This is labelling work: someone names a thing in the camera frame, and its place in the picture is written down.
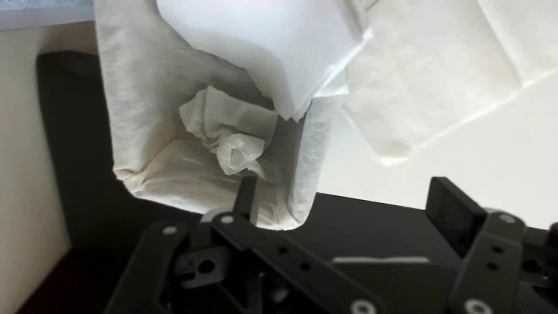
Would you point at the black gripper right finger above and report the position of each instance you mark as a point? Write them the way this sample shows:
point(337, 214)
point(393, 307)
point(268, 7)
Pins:
point(482, 255)

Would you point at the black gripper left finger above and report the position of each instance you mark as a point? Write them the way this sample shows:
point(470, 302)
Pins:
point(280, 262)

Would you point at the black and white fabric basket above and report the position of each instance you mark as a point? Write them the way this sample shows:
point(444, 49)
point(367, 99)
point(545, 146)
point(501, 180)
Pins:
point(146, 145)

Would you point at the black sofa bench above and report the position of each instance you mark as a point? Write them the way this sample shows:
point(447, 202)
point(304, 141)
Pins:
point(378, 228)

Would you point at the crumpled white tissue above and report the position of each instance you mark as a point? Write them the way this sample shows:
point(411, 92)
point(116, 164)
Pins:
point(233, 132)

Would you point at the flat white napkin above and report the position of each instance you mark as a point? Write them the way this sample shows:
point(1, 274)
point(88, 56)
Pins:
point(430, 75)

